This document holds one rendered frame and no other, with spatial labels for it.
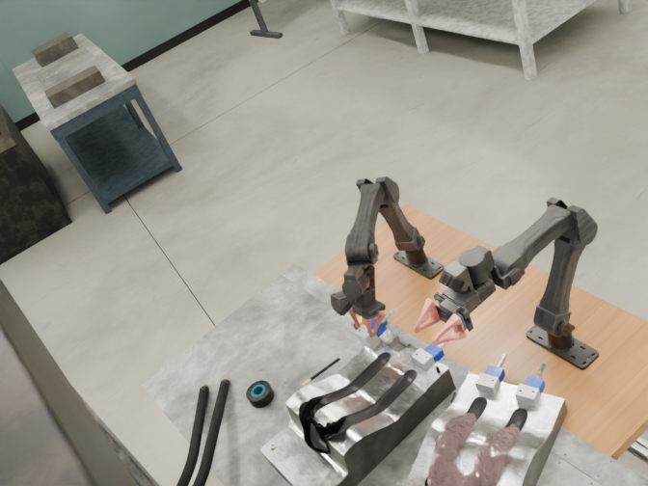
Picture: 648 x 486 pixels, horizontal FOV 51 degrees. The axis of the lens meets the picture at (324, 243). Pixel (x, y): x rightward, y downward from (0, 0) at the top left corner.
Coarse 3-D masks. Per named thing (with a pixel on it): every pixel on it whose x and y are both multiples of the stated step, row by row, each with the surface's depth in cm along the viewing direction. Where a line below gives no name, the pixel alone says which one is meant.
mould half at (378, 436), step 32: (320, 384) 191; (384, 384) 186; (416, 384) 182; (448, 384) 185; (320, 416) 179; (384, 416) 178; (416, 416) 181; (288, 448) 184; (352, 448) 169; (384, 448) 177; (288, 480) 177; (320, 480) 173; (352, 480) 173
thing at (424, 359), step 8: (432, 344) 189; (440, 344) 189; (416, 352) 187; (424, 352) 186; (432, 352) 186; (440, 352) 186; (416, 360) 185; (424, 360) 184; (432, 360) 184; (424, 368) 184
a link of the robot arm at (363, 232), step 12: (360, 180) 198; (384, 180) 194; (372, 192) 194; (384, 192) 197; (396, 192) 203; (360, 204) 193; (372, 204) 192; (360, 216) 190; (372, 216) 191; (360, 228) 188; (372, 228) 189; (348, 240) 187; (360, 240) 185; (372, 240) 187; (348, 252) 185; (360, 252) 184
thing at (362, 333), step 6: (390, 312) 198; (384, 318) 197; (372, 324) 197; (384, 324) 195; (360, 330) 196; (366, 330) 194; (372, 330) 193; (378, 330) 195; (384, 330) 196; (360, 336) 194; (366, 336) 192; (378, 336) 195; (366, 342) 193; (372, 342) 194; (378, 342) 195; (372, 348) 195
